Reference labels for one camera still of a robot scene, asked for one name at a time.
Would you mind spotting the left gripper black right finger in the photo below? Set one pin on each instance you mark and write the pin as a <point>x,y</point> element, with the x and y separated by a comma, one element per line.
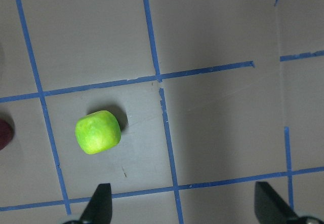
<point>270,207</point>

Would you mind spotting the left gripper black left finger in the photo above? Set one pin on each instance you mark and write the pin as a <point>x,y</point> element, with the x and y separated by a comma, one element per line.
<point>99,208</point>

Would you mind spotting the green apple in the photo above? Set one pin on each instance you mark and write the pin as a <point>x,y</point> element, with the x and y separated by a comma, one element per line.
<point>97,132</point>

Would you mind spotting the dark red apple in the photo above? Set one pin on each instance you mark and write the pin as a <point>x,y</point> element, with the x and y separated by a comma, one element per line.
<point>7,133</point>

